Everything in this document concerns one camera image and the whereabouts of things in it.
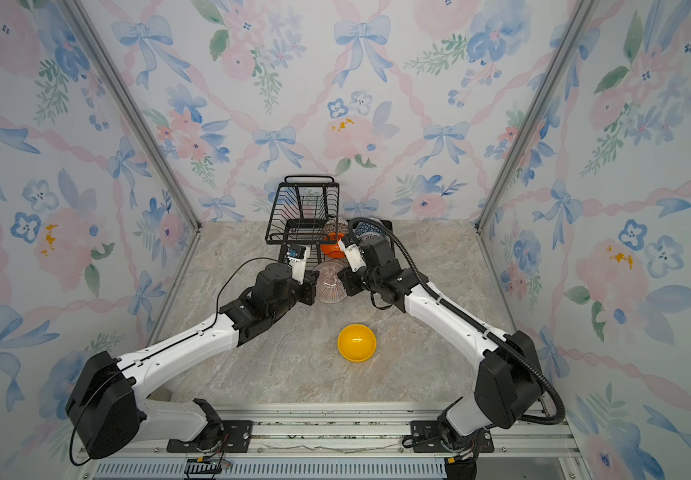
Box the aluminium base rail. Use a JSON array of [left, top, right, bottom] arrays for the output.
[[68, 400, 589, 479]]

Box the brown floral patterned bowl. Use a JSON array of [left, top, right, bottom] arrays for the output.
[[322, 217, 349, 237]]

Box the black corrugated cable conduit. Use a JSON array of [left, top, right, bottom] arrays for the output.
[[346, 217, 567, 426]]

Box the aluminium frame post left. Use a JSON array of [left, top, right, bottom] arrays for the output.
[[57, 1, 201, 232]]

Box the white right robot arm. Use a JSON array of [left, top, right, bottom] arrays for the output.
[[337, 235, 545, 451]]

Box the aluminium frame post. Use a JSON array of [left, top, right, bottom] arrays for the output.
[[475, 0, 597, 234], [57, 1, 201, 232]]

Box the orange plastic bowl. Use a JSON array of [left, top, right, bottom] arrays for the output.
[[320, 239, 345, 259]]

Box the black wire dish rack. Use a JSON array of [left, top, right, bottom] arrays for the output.
[[264, 173, 395, 288]]

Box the aluminium frame post right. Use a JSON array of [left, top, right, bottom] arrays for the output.
[[475, 0, 597, 234]]

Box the yellow plastic bowl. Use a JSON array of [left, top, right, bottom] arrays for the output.
[[337, 324, 377, 363]]

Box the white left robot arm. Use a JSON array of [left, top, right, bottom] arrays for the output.
[[65, 262, 318, 460]]

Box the blue triangle patterned bowl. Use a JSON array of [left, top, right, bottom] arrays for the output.
[[355, 218, 385, 237]]

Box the pink striped patterned bowl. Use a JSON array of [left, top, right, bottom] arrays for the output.
[[313, 259, 347, 304]]

